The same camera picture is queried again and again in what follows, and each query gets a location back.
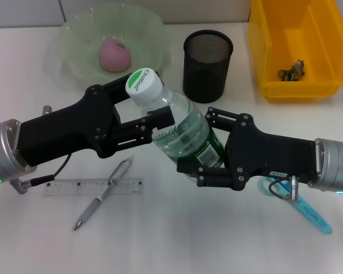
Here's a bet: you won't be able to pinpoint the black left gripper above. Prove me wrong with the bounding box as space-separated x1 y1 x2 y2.
15 71 176 168

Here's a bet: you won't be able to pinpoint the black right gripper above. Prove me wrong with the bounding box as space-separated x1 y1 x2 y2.
176 106 318 192

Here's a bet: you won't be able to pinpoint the clear green-label water bottle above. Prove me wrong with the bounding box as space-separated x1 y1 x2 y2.
125 67 226 183

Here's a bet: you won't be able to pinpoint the pink peach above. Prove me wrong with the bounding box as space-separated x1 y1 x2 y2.
98 39 132 74

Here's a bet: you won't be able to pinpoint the black mesh pen holder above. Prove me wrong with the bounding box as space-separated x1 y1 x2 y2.
182 30 234 104

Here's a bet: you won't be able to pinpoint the translucent green fruit plate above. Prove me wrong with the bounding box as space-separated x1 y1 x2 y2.
42 4 172 96

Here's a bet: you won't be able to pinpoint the transparent plastic ruler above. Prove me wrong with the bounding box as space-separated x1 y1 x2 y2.
42 177 145 197

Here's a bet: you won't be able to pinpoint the grey ballpoint pen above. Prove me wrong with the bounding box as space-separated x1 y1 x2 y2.
71 155 135 232

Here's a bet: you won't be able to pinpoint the blue teal scissors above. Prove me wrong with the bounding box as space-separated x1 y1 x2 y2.
260 175 333 235

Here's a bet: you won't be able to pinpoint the yellow plastic bin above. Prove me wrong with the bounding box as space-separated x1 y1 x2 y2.
247 0 343 103

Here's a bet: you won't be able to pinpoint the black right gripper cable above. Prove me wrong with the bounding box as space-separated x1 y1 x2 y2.
268 175 301 201

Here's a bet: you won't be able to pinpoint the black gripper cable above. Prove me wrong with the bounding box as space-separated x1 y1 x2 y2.
268 175 301 201
10 152 74 195

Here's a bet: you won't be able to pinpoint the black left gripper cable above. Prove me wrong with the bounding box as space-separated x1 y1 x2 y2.
10 152 74 195

